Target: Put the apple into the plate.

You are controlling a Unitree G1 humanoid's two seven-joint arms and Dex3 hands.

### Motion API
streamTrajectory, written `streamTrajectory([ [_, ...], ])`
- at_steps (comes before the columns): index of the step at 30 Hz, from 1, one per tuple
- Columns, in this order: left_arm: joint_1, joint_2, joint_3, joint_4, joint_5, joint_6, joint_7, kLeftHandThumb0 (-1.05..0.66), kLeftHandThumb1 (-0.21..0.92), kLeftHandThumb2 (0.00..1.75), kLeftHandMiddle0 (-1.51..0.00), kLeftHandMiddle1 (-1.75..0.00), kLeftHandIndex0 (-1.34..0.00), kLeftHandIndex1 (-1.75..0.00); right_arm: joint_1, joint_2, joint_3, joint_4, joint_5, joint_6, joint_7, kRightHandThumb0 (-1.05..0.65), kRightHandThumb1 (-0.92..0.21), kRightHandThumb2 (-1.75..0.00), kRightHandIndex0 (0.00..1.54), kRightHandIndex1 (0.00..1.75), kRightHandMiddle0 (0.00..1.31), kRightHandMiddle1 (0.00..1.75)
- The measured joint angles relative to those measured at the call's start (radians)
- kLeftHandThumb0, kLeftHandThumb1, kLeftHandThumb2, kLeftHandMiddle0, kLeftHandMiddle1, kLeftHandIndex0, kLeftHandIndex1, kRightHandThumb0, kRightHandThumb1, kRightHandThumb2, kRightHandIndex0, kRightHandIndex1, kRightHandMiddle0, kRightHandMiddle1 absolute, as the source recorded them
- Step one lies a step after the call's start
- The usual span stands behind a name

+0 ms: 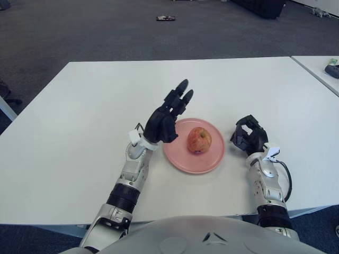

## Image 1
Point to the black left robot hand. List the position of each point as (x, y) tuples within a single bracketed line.
[(161, 124)]

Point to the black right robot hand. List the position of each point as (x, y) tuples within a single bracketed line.
[(255, 139)]

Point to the red yellow apple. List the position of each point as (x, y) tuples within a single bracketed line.
[(198, 140)]

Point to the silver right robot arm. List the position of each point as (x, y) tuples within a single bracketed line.
[(267, 185)]

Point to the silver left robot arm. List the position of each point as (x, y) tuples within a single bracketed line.
[(135, 169)]

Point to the pink round plate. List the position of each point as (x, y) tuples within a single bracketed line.
[(212, 158)]

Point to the dark grey controller with screen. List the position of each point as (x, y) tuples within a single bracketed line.
[(333, 71)]

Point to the black phone with print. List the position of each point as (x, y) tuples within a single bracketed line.
[(166, 18)]

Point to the grey robot torso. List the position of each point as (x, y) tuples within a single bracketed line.
[(212, 238)]

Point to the small green packet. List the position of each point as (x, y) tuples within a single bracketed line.
[(333, 61)]

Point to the black box case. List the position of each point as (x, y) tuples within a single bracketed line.
[(259, 8)]

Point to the small grey robot dog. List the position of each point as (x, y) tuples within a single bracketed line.
[(319, 12)]

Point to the white table leg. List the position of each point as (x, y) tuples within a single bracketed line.
[(7, 108)]

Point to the white table frame beam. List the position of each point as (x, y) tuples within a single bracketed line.
[(307, 212)]

